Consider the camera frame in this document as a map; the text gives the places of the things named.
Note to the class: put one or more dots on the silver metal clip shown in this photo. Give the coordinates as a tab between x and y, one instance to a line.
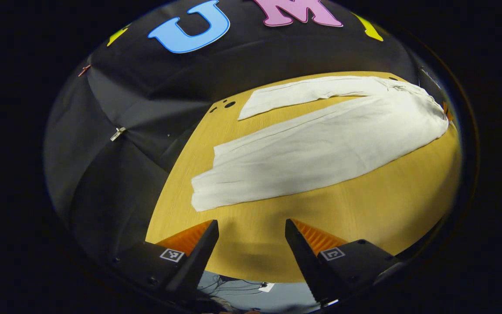
118	133

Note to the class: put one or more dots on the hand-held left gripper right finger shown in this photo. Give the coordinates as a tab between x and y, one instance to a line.
303	261

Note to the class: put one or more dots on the red clip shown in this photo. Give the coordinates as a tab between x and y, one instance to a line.
84	69

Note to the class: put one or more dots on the white jeans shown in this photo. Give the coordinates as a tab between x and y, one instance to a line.
320	148

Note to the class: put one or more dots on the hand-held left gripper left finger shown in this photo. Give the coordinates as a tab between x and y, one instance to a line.
198	261

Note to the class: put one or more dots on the black backdrop cloth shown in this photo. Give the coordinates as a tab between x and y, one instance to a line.
146	109

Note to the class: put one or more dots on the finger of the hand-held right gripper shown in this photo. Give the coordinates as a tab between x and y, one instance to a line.
446	111

